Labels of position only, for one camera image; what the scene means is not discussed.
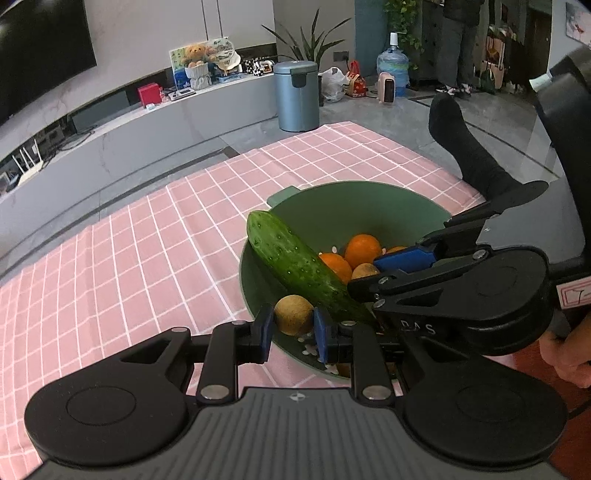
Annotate colourful picture board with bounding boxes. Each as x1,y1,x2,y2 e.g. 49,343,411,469
170,38,242,89

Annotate person's black socked foot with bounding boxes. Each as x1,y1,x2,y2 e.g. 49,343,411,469
428,93,525,204

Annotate tall leafy potted plant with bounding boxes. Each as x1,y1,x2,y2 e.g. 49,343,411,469
262,8,352,93

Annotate red gift bag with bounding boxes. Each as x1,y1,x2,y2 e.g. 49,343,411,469
346,61,368,99

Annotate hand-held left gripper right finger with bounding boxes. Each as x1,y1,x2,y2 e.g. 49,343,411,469
314,307,462,403

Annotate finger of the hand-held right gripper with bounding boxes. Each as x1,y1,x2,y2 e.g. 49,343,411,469
373,181,550,274
347,249,494,325

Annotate blue water bottle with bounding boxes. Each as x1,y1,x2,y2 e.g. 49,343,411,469
377,32,411,97

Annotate dark cabinet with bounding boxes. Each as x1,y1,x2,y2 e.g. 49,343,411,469
355,0,444,88

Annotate white plastic bag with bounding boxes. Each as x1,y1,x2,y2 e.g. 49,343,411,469
321,67,350,103

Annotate white cap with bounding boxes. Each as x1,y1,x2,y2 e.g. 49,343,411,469
215,48,242,75

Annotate blue grey trash can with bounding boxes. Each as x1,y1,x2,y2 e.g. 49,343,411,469
273,61,320,133

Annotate hanging vine plant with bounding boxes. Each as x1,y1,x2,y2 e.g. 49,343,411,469
383,0,424,70

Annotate small white heater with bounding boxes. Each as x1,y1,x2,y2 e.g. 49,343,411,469
376,71,399,105

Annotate green cucumber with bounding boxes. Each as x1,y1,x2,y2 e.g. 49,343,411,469
247,210,377,326

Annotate red box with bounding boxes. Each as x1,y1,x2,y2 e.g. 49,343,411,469
137,83,162,108

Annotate pink checked tablecloth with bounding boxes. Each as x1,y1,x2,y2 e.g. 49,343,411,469
0,121,485,468

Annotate green colander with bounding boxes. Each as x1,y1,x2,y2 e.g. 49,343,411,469
239,181,453,381

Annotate white router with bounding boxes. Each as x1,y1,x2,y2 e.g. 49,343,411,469
10,141,45,180

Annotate teddy bear bouquet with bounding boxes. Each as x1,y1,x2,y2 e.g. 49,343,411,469
185,45,213,91

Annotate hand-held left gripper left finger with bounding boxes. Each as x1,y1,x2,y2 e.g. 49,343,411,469
105,305,275,403

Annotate orange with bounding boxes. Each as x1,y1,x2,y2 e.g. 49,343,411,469
318,252,353,285
345,234,383,269

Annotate black television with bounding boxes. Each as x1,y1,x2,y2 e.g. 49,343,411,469
0,0,98,127

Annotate person's right hand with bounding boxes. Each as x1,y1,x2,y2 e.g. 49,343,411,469
540,318,591,386

